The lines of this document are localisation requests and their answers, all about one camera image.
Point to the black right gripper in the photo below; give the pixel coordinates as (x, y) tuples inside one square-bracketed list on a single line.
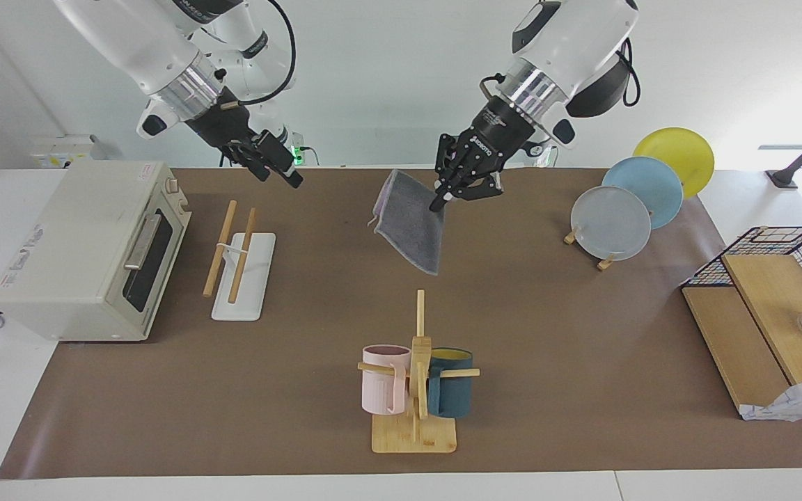
[(223, 129)]

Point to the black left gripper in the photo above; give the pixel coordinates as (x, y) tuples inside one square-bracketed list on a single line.
[(491, 139)]

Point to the purple and grey towel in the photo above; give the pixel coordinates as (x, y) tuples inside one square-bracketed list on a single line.
[(411, 229)]

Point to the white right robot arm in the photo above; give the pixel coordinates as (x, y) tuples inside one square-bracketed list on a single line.
[(136, 42)]

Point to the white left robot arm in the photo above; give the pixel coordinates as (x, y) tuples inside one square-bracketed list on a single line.
[(575, 35)]

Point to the white towel rack wooden bars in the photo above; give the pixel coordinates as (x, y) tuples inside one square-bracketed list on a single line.
[(248, 292)]

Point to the wooden plate rack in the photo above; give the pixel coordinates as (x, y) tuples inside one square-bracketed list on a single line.
[(606, 264)]

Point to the grey plate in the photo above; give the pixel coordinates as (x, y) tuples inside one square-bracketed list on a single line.
[(610, 223)]

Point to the large brown table mat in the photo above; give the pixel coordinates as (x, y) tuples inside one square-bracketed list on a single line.
[(338, 313)]

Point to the light blue plate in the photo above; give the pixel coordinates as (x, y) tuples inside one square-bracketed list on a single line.
[(651, 184)]

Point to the white power strip box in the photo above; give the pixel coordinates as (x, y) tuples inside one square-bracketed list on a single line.
[(60, 149)]

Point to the cream toaster oven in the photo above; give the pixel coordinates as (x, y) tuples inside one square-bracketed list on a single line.
[(74, 243)]

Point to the dark teal mug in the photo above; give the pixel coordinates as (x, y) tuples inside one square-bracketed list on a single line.
[(453, 396)]

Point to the yellow plate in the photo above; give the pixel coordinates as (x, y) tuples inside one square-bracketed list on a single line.
[(679, 153)]

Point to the pink mug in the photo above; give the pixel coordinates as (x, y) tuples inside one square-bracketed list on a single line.
[(380, 390)]

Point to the wooden mug tree stand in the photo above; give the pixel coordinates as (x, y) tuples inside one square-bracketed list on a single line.
[(415, 435)]

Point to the wooden stepped shelf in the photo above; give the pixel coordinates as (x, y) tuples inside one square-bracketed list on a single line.
[(742, 341)]

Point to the white grid patterned paper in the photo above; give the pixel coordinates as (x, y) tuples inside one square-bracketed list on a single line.
[(798, 403)]

